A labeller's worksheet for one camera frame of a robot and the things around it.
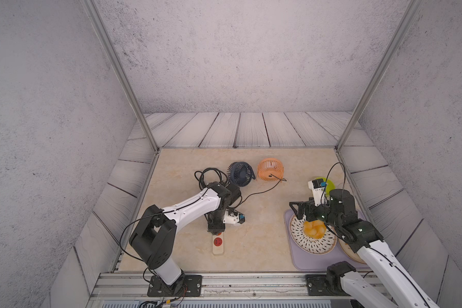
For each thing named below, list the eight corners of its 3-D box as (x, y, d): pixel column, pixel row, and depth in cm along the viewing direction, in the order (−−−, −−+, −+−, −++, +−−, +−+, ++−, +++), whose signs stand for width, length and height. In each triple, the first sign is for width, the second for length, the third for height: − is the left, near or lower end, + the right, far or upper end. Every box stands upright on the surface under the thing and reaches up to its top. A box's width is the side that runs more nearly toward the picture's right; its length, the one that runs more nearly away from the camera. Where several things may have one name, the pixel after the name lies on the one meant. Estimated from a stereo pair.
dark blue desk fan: (227, 191, 103) (226, 177, 94) (228, 175, 110) (227, 161, 101) (254, 191, 103) (255, 177, 94) (253, 175, 110) (254, 161, 101)
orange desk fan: (257, 185, 105) (259, 169, 95) (256, 174, 110) (258, 158, 100) (280, 185, 105) (285, 169, 95) (278, 174, 110) (282, 158, 100)
